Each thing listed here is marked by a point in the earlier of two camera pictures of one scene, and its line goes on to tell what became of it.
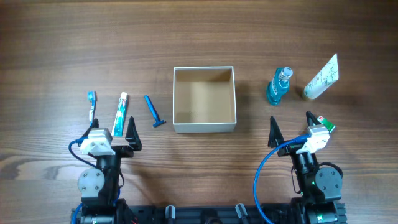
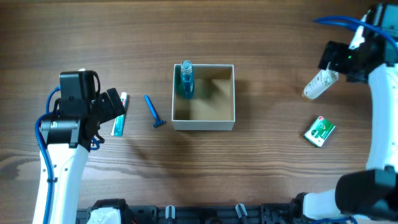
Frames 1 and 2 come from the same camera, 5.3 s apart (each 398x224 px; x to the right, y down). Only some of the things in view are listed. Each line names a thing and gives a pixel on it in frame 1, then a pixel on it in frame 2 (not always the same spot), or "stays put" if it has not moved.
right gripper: x=288 y=150 → x=331 y=57
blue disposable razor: x=158 y=121 stays put
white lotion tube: x=324 y=80 stays put
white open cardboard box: x=204 y=99 stays put
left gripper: x=121 y=150 → x=101 y=104
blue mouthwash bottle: x=279 y=85 → x=187 y=84
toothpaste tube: x=117 y=129 stays put
